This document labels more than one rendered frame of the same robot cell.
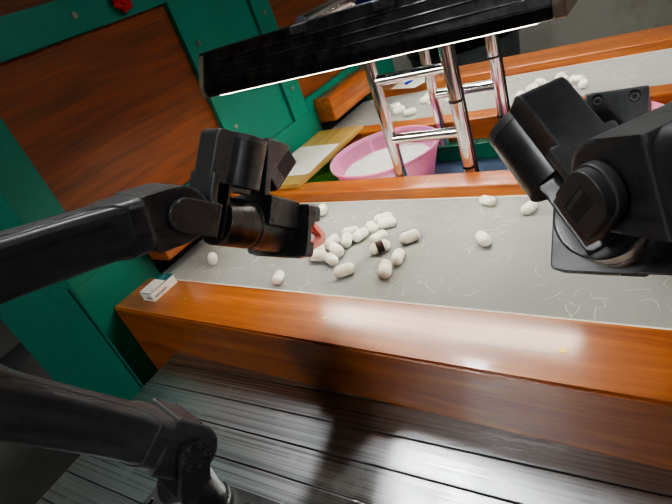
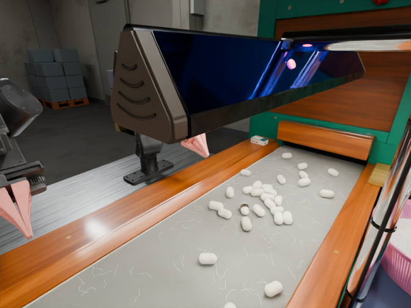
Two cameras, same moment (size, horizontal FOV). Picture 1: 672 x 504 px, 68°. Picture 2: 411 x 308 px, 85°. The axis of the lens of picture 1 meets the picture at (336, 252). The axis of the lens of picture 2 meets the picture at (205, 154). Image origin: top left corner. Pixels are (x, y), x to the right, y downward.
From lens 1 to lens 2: 0.83 m
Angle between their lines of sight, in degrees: 79
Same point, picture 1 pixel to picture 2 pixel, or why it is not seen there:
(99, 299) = (254, 128)
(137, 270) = (274, 132)
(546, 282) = (130, 273)
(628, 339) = (38, 263)
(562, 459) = not seen: hidden behind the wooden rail
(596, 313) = (79, 280)
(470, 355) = (107, 209)
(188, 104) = (382, 83)
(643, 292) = not seen: outside the picture
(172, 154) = (340, 103)
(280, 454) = not seen: hidden behind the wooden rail
